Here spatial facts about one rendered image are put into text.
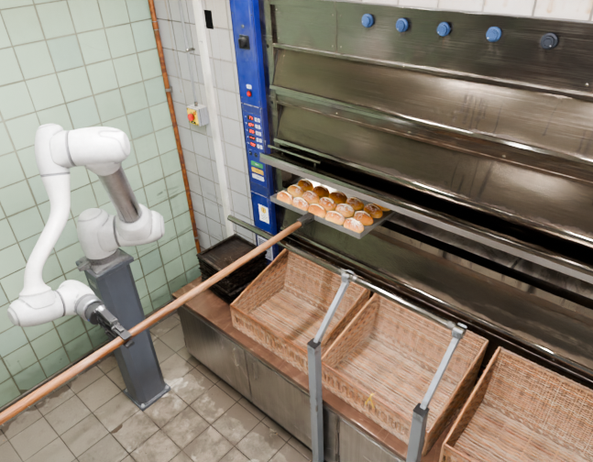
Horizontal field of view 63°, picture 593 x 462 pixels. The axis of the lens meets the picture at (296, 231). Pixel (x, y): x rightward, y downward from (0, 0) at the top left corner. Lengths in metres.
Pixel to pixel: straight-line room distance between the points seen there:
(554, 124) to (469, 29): 0.41
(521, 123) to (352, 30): 0.73
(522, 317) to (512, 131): 0.76
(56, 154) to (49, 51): 0.90
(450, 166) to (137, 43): 1.83
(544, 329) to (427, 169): 0.76
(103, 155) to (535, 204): 1.53
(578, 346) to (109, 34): 2.58
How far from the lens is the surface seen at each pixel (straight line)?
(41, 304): 1.94
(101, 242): 2.43
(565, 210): 1.84
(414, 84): 1.93
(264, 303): 2.72
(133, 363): 2.89
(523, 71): 1.76
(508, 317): 2.16
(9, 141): 2.74
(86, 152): 1.91
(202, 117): 2.82
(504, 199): 1.89
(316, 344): 1.98
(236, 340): 2.57
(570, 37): 1.70
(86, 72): 2.83
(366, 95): 2.03
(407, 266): 2.28
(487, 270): 2.08
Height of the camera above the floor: 2.40
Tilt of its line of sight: 33 degrees down
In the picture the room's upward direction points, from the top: 3 degrees counter-clockwise
